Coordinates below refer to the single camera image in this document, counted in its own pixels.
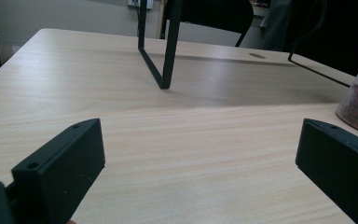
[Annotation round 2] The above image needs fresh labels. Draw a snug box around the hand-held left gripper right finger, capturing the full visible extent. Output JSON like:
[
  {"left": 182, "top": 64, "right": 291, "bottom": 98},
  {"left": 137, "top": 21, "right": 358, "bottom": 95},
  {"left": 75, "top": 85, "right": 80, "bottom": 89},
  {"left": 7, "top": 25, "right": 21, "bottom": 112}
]
[{"left": 295, "top": 118, "right": 358, "bottom": 224}]

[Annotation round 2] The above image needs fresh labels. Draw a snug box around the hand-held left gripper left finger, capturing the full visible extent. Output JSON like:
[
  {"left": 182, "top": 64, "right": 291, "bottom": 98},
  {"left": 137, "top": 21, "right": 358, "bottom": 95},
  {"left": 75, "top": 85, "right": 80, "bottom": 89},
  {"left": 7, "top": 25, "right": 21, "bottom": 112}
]
[{"left": 10, "top": 118, "right": 106, "bottom": 224}]

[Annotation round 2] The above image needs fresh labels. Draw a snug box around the black office chair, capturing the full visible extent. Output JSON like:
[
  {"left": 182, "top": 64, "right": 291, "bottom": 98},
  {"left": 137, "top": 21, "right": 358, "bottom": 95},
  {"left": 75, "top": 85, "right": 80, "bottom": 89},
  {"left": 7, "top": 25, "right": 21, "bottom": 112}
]
[{"left": 159, "top": 0, "right": 255, "bottom": 48}]

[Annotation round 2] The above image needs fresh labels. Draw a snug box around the black metal frame stand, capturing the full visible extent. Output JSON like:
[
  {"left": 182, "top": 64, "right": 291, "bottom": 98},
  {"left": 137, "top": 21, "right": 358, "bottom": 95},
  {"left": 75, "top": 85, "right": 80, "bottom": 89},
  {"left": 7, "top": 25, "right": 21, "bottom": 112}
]
[
  {"left": 137, "top": 0, "right": 184, "bottom": 91},
  {"left": 287, "top": 0, "right": 351, "bottom": 89}
]

